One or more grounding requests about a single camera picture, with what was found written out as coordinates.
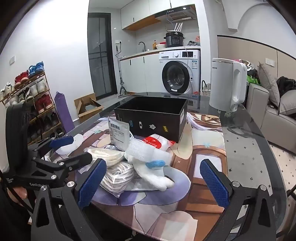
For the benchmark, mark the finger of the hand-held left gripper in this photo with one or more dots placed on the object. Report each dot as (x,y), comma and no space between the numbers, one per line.
(62,141)
(76,160)

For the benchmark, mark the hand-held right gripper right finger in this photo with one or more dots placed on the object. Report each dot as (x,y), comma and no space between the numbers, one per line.
(214,183)

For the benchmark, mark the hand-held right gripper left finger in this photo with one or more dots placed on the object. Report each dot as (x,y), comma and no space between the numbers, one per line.
(92,180)

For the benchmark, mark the plain white sock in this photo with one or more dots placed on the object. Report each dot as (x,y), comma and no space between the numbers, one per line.
(78,141)

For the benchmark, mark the white medicine sachet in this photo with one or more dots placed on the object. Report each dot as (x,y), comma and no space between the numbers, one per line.
(118,132)

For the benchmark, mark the white sock with blue patch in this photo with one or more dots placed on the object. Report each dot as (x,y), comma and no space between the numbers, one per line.
(157,178)

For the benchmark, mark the bubble wrap piece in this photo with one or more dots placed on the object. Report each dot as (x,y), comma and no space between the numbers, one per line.
(141,150)

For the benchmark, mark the red and white packet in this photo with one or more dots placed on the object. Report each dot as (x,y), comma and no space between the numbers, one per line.
(152,140)

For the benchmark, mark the black cardboard box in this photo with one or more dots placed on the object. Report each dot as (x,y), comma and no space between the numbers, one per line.
(150,120)

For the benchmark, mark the person's left hand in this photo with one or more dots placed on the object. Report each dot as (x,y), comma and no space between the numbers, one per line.
(19,192)

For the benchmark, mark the purple yoga mat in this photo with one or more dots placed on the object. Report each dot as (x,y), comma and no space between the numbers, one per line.
(63,111)

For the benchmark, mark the printed desk mat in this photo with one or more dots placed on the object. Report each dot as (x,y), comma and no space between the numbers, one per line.
(185,162)

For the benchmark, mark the brown cardboard box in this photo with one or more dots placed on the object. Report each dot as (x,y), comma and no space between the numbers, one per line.
(86,109)

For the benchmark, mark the row of shoes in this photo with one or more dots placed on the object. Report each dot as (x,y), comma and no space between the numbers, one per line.
(41,102)

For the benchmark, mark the wooden shoe rack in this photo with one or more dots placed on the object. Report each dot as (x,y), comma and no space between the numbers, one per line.
(45,89)

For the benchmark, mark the grey sofa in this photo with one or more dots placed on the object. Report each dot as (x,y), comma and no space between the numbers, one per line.
(261,111)

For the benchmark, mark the floor mop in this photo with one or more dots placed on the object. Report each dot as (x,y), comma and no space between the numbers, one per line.
(120,76)

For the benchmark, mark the dark glass door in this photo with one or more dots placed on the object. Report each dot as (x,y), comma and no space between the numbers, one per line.
(100,58)

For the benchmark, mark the wicker basket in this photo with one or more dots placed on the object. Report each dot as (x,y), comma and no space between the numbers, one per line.
(206,89)

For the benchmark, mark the white electric kettle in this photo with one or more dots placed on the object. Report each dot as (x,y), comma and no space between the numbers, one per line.
(223,83)

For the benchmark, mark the white base cabinet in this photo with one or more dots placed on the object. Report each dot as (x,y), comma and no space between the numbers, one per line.
(138,74)

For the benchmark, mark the light grey cushion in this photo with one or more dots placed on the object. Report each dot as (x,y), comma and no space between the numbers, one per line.
(288,103)

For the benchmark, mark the grey pillow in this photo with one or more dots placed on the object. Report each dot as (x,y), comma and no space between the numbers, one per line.
(268,83)

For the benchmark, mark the white washing machine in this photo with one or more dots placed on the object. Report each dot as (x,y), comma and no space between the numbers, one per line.
(178,71)

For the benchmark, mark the black jacket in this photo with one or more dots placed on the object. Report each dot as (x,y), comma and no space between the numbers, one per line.
(286,85)

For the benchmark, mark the kitchen faucet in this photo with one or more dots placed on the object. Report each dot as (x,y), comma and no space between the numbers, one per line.
(142,45)

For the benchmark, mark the yellow bottle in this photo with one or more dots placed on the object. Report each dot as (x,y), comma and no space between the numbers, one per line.
(154,45)

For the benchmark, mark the white bowl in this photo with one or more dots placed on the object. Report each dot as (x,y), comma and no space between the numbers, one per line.
(160,46)

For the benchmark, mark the grey crumpled cloth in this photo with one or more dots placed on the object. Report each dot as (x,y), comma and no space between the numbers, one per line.
(193,43)

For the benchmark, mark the black pressure cooker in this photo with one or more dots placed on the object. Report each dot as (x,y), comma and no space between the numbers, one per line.
(174,39)

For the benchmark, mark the white router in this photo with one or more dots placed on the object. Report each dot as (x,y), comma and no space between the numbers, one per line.
(177,27)

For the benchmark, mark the range hood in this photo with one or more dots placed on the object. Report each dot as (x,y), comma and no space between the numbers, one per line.
(175,14)

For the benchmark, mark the white wall socket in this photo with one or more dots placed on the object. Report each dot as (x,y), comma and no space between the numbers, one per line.
(118,42)

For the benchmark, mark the wall switch plate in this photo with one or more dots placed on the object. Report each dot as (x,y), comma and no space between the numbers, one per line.
(269,61)

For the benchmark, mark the white wall cabinets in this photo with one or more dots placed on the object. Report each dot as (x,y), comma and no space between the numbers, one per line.
(138,11)

